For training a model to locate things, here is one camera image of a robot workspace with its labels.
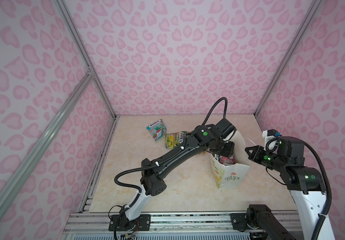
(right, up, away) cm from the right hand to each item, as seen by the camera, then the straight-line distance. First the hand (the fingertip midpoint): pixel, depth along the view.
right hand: (246, 148), depth 65 cm
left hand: (-4, -2, +4) cm, 6 cm away
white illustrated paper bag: (-3, -15, +10) cm, 18 cm away
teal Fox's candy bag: (-44, +7, +42) cm, 61 cm away
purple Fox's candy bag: (-4, -8, +13) cm, 16 cm away
